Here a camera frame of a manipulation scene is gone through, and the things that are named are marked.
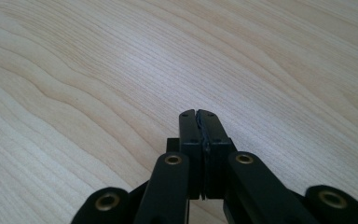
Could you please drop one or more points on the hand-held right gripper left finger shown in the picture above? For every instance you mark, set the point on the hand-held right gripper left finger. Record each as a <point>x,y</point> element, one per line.
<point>192,137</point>

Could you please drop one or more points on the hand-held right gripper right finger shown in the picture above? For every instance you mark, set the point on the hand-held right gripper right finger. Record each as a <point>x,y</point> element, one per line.
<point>216,140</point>

